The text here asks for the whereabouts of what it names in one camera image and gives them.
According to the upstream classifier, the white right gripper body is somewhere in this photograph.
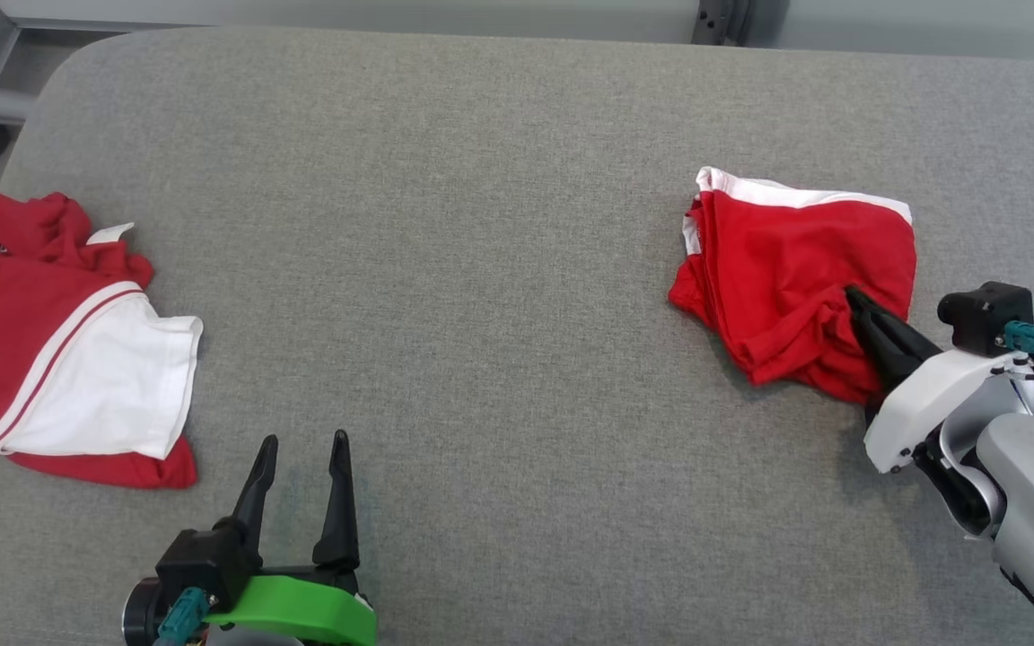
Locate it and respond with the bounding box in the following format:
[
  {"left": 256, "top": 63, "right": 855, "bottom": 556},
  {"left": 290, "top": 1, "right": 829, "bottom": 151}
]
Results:
[{"left": 863, "top": 347, "right": 1034, "bottom": 475}]

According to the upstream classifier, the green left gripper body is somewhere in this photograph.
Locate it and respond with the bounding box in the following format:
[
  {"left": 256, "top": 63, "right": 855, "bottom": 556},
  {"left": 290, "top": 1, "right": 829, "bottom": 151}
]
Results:
[{"left": 204, "top": 564, "right": 378, "bottom": 646}]

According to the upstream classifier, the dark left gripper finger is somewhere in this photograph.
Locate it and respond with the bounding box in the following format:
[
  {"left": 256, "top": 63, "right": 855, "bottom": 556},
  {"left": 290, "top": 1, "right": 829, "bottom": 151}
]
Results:
[
  {"left": 311, "top": 430, "right": 362, "bottom": 572},
  {"left": 215, "top": 435, "right": 279, "bottom": 568}
]

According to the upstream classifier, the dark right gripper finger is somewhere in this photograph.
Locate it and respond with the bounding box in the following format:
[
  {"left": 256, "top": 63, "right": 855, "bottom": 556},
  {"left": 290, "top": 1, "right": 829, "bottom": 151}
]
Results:
[
  {"left": 845, "top": 284, "right": 942, "bottom": 359},
  {"left": 850, "top": 309, "right": 923, "bottom": 397}
]

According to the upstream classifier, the red garment with white hem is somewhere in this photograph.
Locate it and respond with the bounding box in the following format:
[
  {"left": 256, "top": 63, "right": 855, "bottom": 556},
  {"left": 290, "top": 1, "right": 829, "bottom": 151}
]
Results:
[{"left": 668, "top": 166, "right": 918, "bottom": 406}]

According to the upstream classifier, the red jersey with white sleeve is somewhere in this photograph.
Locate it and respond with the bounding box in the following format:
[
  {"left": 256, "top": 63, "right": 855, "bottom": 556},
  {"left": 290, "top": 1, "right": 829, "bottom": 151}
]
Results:
[{"left": 0, "top": 190, "right": 205, "bottom": 491}]

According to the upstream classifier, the left camera cable teal plug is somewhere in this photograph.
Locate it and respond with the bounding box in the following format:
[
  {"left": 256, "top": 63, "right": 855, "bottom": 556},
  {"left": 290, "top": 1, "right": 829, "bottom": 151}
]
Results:
[{"left": 153, "top": 588, "right": 211, "bottom": 646}]

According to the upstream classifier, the grey metal post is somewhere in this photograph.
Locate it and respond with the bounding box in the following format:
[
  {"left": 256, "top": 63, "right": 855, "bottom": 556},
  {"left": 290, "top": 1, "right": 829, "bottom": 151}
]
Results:
[{"left": 692, "top": 0, "right": 753, "bottom": 46}]

